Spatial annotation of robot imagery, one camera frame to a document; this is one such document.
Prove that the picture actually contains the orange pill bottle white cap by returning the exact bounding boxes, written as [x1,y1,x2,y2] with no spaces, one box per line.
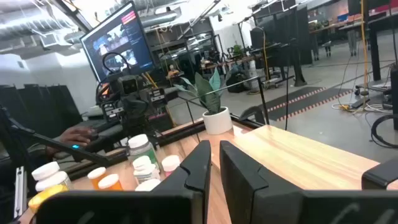
[87,166,108,190]
[98,173,124,192]

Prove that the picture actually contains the person's forearm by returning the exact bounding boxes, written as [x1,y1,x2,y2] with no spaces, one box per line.
[26,136,68,162]

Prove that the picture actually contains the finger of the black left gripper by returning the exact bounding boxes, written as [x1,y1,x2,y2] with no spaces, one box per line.
[136,98,149,138]
[125,98,137,138]

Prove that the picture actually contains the small white medicine bottle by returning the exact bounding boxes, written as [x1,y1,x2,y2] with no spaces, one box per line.
[132,155,152,170]

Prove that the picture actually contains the black equipment case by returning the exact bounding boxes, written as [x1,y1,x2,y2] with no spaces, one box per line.
[390,63,398,131]

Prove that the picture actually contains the plain white medicine bottle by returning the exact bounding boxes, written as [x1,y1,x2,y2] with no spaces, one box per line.
[134,179,162,192]

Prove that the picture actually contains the white bottle blue label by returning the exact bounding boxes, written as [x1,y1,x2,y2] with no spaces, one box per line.
[133,164,161,185]

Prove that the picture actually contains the yellow hanging cable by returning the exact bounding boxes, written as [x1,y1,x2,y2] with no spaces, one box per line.
[359,0,369,105]

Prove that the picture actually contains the white-capped bottle green label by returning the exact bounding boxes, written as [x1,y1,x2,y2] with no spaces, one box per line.
[127,133,160,170]

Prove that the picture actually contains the black computer monitor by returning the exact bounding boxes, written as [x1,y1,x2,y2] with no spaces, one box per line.
[79,1,156,83]

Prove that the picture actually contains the black partition panels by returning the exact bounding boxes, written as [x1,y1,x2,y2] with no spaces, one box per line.
[0,83,84,133]

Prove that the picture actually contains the black mouse blue light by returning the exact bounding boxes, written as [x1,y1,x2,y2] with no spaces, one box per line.
[70,141,94,152]

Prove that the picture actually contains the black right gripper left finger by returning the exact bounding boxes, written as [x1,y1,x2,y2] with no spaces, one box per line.
[35,139,213,224]

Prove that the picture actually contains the dark bottle yellow cap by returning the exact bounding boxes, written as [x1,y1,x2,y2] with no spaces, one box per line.
[27,184,68,214]

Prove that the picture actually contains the black background workstation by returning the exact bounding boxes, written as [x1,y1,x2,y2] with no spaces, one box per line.
[238,0,313,88]

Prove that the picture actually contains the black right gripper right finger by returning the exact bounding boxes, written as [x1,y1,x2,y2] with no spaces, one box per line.
[219,139,398,224]

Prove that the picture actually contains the white floor cable bundle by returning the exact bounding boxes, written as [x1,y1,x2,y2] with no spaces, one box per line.
[331,101,394,115]

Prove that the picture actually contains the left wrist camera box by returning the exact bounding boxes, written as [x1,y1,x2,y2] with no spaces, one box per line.
[117,74,140,96]

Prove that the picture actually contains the green plant in white pot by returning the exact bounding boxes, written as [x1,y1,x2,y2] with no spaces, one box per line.
[173,67,234,136]

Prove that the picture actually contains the person's hand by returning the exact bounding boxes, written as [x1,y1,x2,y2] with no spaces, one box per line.
[58,126,96,149]

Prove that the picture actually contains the dark floor mat striped edge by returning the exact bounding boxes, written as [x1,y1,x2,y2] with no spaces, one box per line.
[263,86,354,123]

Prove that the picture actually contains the silver aluminium rail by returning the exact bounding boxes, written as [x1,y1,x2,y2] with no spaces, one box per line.
[12,166,28,220]

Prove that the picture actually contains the black cable coil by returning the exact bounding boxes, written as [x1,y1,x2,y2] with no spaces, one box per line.
[370,113,398,149]

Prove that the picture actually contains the large white medicine bottle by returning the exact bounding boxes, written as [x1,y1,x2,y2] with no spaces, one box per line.
[30,161,74,194]

